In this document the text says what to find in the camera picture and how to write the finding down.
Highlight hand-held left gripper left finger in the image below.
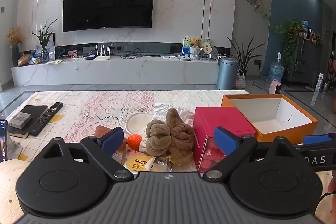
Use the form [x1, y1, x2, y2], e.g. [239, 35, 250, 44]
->
[39, 127, 134, 183]

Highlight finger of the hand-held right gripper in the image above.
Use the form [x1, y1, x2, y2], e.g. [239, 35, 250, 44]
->
[302, 133, 336, 147]

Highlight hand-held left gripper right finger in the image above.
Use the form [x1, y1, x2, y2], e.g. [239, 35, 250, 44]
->
[203, 126, 298, 182]

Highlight orange cardboard box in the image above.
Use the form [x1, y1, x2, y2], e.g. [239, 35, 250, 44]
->
[221, 94, 319, 143]

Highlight white mesh cloth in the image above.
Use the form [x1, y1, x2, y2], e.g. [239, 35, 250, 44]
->
[154, 103, 196, 126]

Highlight person's right hand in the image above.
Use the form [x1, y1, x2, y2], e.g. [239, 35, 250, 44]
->
[328, 171, 336, 194]

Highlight brown packet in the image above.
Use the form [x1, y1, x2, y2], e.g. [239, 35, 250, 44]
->
[94, 124, 116, 138]

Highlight orange ball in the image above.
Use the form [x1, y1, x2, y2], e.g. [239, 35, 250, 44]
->
[127, 134, 142, 147]

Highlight red box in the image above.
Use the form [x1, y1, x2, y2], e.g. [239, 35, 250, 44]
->
[192, 107, 256, 174]

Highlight yellow packet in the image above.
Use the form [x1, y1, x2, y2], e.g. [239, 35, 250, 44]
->
[123, 154, 155, 172]

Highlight lace printed tablecloth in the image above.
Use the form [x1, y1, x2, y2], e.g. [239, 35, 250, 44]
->
[5, 90, 252, 161]

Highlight white packaged board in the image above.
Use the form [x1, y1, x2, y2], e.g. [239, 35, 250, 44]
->
[310, 73, 324, 106]

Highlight brown plush towel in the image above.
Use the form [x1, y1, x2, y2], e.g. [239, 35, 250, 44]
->
[145, 108, 195, 167]

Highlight woven pink bag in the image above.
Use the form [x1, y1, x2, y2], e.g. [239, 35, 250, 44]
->
[235, 69, 247, 90]

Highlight pink heater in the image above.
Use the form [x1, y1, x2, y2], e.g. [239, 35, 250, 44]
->
[268, 79, 282, 95]

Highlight grey trash can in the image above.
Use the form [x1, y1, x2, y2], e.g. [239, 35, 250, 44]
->
[216, 57, 239, 90]

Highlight black remote control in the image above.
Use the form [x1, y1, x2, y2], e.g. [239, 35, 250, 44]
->
[28, 102, 64, 136]

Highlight marble television cabinet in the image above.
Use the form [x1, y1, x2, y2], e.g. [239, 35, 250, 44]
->
[11, 55, 221, 86]

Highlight dark cabinet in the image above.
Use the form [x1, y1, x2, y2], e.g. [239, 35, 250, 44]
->
[285, 35, 330, 86]

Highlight blue water bottle with pump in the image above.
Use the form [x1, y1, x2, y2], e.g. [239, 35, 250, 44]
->
[267, 52, 285, 84]

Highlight white router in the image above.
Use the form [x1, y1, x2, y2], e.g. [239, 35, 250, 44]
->
[94, 43, 112, 60]

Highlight black notebook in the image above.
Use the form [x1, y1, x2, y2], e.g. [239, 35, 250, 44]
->
[20, 105, 49, 122]

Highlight long leaf potted plant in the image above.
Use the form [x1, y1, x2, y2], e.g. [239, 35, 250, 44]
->
[227, 36, 265, 75]

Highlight round decorative sign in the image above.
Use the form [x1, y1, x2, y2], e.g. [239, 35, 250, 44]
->
[202, 44, 213, 59]

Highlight grey small box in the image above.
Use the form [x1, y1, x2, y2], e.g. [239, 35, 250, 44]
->
[10, 112, 32, 128]

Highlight dark book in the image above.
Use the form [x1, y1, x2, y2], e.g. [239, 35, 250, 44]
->
[7, 123, 30, 139]

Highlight teddy bear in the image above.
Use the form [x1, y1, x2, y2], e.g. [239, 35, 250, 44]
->
[189, 37, 202, 60]

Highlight painted picture board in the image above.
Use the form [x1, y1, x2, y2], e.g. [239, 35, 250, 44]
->
[182, 36, 212, 58]

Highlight large green pothos plant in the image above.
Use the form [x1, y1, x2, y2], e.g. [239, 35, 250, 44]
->
[274, 19, 305, 75]

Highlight green plant in glass vase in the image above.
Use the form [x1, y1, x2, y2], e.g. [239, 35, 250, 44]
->
[31, 19, 58, 62]

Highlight smartphone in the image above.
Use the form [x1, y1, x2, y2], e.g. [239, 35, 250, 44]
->
[0, 119, 8, 161]

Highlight blue white bottle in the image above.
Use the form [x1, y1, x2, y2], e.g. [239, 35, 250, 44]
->
[301, 20, 309, 39]

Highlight golden gourd ornament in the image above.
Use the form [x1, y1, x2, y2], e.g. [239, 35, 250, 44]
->
[17, 53, 33, 66]

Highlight yellow dried flowers in vase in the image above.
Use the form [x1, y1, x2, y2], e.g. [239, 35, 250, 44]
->
[7, 27, 24, 67]

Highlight black television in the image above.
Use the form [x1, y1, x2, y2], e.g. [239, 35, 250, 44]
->
[62, 0, 156, 33]

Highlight black floor cable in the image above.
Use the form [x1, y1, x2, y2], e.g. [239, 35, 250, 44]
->
[251, 64, 271, 94]

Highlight black cables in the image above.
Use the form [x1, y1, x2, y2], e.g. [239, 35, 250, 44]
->
[117, 48, 160, 59]

